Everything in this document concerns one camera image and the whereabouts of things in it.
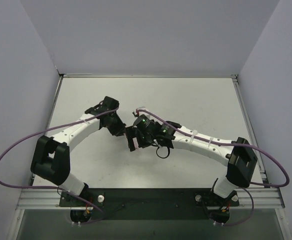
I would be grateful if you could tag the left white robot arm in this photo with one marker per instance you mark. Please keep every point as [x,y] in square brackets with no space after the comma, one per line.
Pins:
[51,159]

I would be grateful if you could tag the aluminium table frame rail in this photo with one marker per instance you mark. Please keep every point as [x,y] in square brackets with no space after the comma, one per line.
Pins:
[208,105]

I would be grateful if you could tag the phone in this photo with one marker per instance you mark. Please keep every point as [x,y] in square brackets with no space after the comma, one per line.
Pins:
[135,143]

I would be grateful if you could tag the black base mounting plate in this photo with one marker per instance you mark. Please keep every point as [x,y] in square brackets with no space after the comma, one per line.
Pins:
[156,203]

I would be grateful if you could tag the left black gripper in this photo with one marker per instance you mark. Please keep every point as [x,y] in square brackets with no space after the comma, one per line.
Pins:
[116,125]

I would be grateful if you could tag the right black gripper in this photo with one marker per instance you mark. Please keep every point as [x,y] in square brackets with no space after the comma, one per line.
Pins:
[132,138]

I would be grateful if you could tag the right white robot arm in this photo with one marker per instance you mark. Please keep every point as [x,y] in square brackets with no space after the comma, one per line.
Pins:
[238,158]

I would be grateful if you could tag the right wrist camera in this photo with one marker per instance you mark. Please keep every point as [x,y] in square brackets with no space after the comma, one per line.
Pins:
[139,110]

